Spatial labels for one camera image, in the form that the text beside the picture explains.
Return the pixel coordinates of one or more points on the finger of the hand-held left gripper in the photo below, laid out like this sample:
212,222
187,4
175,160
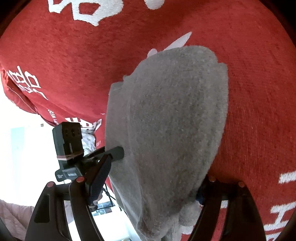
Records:
115,153

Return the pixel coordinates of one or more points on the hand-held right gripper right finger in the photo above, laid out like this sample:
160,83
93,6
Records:
208,208

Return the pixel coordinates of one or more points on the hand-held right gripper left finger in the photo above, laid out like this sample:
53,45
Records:
99,178

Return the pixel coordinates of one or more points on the grey knit sweater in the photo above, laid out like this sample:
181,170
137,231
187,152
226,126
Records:
166,139

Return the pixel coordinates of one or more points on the pink quilted jacket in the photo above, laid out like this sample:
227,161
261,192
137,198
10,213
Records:
13,217

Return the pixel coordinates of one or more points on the red printed blanket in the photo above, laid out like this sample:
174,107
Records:
254,92

